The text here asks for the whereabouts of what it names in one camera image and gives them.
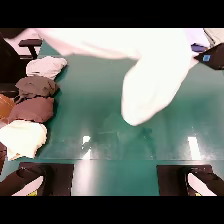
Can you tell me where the white garment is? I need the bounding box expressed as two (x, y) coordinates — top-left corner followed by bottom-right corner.
(14, 28), (201, 127)

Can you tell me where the brown garment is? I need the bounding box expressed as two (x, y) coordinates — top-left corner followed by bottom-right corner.
(6, 96), (55, 124)

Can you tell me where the grey-brown garment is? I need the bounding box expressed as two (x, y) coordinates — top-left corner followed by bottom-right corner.
(14, 76), (60, 100)

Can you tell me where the pale pink garment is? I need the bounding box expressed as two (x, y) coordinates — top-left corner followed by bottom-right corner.
(25, 55), (68, 80)

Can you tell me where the cream garment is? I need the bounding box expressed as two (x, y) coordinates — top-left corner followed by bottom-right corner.
(0, 119), (48, 162)

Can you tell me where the orange-brown garment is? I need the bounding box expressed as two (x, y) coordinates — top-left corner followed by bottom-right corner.
(0, 93), (16, 120)

